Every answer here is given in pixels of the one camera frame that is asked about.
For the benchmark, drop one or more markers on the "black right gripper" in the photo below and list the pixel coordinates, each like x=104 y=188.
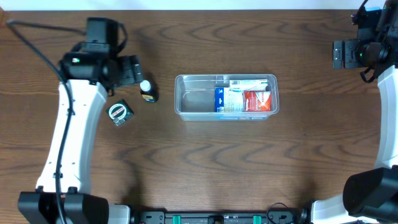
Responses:
x=353 y=61

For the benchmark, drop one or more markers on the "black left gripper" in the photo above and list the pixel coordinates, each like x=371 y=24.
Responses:
x=131 y=70

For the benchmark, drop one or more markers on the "small dark bottle white cap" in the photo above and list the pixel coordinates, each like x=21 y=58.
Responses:
x=148 y=92

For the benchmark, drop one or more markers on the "dark green round-label box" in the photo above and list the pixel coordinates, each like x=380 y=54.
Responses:
x=120 y=112

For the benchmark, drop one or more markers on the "blue snack packet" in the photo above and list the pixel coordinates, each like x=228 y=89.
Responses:
x=228 y=101

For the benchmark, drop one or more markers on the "red white sachet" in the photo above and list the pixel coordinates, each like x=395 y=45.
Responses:
x=257 y=101

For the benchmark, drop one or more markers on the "white green medicine box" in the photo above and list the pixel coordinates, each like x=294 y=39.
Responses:
x=248 y=85

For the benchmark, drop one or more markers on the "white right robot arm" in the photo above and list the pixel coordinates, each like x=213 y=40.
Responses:
x=370 y=196

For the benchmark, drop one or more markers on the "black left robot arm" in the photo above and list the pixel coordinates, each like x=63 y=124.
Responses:
x=88 y=75

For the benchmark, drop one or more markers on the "clear plastic container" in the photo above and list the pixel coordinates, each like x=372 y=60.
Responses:
x=194 y=98

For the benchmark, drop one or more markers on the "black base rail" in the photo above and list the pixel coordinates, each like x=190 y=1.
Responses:
x=277 y=213

